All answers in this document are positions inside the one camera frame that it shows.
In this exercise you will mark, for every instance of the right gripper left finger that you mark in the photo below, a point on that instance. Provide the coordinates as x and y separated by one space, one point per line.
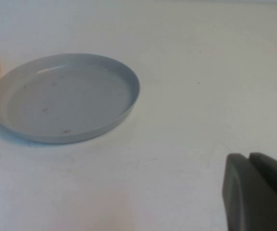
249 204

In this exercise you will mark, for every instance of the grey round plate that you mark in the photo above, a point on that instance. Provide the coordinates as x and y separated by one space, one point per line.
64 103

